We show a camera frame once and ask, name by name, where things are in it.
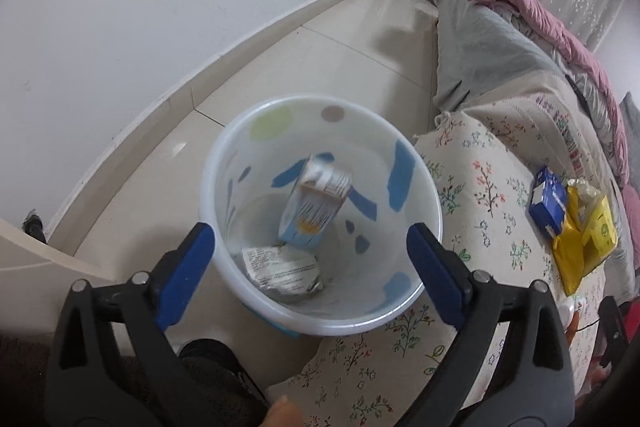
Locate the yellow plastic bag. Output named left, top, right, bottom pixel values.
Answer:
left=552, top=178, right=618, bottom=296

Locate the floral bed cover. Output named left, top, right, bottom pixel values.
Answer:
left=267, top=93, right=611, bottom=426

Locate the black remote control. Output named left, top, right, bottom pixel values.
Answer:
left=565, top=74, right=599, bottom=112

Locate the grey bed sheet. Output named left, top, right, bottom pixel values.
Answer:
left=434, top=0, right=561, bottom=112

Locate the pink quilt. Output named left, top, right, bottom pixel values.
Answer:
left=472, top=0, right=639, bottom=267

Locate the person's left hand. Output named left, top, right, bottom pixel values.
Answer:
left=260, top=395, right=304, bottom=427

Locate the crumpled silver foil wrapper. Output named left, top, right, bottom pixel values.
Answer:
left=240, top=245, right=324, bottom=303

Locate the white translucent trash bin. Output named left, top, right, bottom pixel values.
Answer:
left=200, top=94, right=442, bottom=336

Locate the blue cardboard box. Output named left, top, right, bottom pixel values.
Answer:
left=528, top=166, right=567, bottom=239

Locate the blue white carton box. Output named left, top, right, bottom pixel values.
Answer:
left=278, top=154, right=352, bottom=249

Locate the white yogurt bottle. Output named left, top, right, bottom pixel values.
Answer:
left=556, top=295, right=587, bottom=331

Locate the grey pillow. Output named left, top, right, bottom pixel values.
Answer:
left=620, top=92, right=640, bottom=142

